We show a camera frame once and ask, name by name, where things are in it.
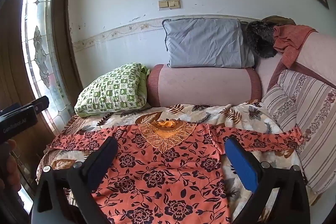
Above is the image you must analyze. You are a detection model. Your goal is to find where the striped floral pillow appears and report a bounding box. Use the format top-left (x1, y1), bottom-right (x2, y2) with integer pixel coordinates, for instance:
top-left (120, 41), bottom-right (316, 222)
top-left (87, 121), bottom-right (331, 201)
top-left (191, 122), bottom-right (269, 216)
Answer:
top-left (262, 70), bottom-right (335, 194)

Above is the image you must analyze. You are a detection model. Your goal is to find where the beige wall switch plate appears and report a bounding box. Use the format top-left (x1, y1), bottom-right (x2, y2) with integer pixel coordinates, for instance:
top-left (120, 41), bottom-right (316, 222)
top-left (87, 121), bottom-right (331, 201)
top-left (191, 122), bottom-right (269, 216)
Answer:
top-left (158, 0), bottom-right (181, 10)

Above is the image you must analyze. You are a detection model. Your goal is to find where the pink cylindrical bolster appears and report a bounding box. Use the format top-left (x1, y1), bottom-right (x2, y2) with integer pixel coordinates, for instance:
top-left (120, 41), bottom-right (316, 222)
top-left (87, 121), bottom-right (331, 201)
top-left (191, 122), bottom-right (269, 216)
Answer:
top-left (147, 64), bottom-right (262, 107)

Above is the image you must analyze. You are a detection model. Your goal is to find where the orange black floral garment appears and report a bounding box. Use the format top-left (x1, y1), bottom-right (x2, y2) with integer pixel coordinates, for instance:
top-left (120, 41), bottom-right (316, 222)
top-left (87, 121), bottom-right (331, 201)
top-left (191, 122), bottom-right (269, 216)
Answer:
top-left (51, 120), bottom-right (302, 223)

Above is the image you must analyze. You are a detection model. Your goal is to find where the rust orange cloth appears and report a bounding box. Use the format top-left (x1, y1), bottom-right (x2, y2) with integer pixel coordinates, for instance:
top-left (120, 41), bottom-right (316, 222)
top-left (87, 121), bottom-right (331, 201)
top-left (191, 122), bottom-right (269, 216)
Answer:
top-left (273, 24), bottom-right (317, 68)

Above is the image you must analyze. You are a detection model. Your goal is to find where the pink quilted cover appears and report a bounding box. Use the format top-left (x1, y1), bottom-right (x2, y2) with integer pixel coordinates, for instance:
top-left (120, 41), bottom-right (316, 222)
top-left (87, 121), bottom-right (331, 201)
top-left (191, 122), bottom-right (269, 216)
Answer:
top-left (256, 32), bottom-right (335, 95)

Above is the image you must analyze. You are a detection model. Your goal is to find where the grey pillow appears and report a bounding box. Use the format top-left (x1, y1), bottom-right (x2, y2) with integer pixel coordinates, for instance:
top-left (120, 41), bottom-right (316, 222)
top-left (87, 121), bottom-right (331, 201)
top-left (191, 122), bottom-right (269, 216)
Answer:
top-left (162, 18), bottom-right (255, 69)

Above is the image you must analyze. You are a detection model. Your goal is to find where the stained glass window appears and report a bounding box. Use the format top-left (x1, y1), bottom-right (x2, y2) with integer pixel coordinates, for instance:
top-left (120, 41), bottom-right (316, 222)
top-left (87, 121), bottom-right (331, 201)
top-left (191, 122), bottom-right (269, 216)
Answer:
top-left (21, 0), bottom-right (74, 135)

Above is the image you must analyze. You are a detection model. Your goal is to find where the person's left hand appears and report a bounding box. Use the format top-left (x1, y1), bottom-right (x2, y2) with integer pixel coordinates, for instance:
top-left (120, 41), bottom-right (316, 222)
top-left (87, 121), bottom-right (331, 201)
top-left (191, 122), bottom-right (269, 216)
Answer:
top-left (0, 139), bottom-right (21, 192)

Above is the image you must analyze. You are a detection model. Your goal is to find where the black furry cushion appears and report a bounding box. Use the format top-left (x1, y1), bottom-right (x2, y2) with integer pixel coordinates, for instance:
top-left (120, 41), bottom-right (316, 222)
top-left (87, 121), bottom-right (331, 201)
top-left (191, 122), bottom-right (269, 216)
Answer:
top-left (245, 20), bottom-right (277, 59)

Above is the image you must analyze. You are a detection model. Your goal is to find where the green white checkered pillow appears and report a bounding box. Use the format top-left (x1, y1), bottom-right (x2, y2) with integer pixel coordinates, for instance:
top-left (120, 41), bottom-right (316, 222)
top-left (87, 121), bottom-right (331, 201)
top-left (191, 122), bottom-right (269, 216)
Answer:
top-left (75, 63), bottom-right (150, 117)

